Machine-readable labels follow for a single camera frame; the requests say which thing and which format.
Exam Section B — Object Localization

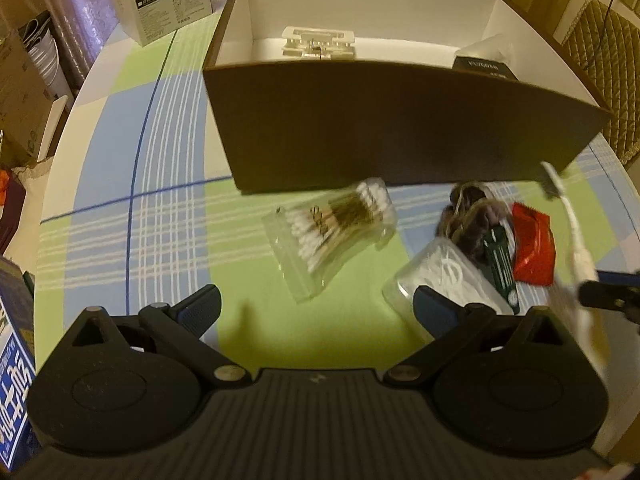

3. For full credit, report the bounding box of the white electric toothbrush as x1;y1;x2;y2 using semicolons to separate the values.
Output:
540;162;608;378

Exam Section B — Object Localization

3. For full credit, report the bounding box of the bag of dental floss picks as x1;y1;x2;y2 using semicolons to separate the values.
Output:
382;237;513;315

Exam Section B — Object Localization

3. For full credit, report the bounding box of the red candy wrapper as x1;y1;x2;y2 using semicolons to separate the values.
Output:
511;203;556;287

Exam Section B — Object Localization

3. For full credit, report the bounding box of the bag of cotton swabs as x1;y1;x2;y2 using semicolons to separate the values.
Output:
262;178;398;302

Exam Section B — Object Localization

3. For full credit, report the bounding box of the cream hair claw clip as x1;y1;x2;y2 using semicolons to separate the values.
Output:
281;26;356;60

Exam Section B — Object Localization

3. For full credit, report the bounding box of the checked tablecloth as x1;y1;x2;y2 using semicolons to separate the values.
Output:
31;8;640;456

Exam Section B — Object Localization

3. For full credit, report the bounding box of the blue printed book box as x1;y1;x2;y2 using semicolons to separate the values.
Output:
0;258;40;472

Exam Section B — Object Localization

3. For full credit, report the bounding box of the quilted brown chair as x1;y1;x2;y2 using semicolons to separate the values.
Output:
563;0;639;166

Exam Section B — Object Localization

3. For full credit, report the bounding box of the black Flyco box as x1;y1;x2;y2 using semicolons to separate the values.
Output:
452;55;518;81

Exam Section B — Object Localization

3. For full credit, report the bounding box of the brown cardboard carton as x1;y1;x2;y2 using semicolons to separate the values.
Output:
1;11;73;168

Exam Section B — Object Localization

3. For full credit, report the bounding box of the brown cardboard storage box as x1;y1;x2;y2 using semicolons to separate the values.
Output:
203;0;611;193

